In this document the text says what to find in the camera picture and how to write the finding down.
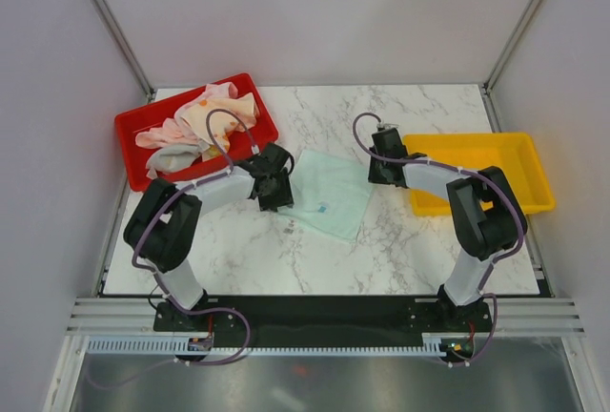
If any red plastic bin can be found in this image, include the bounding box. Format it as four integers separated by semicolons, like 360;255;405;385
114;73;279;192

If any left aluminium frame post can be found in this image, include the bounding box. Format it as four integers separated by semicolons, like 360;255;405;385
90;0;156;101

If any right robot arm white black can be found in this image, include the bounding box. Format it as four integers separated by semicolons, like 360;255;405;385
366;126;527;330

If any right aluminium frame post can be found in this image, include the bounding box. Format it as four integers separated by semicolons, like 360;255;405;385
480;0;571;96

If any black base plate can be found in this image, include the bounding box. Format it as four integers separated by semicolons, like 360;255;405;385
152;292;492;350

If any pink striped towel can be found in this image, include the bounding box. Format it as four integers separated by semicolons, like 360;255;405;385
135;82;237;149

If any cream orange-dotted towel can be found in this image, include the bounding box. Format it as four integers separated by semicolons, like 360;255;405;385
182;93;259;155

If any yellow plastic bin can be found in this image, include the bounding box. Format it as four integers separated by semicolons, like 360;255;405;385
402;133;556;215

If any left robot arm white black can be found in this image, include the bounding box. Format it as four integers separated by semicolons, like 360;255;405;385
123;143;295;330

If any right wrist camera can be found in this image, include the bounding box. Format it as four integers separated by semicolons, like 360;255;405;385
376;122;398;133

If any aluminium frame post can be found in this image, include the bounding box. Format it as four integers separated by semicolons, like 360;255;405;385
480;0;571;96
90;0;156;101

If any white slotted cable duct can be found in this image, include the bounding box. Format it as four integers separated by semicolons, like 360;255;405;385
86;333;473;357

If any mint green towel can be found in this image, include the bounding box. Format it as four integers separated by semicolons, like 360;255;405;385
278;150;373;243

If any grey towel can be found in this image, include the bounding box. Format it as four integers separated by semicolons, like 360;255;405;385
145;144;200;179

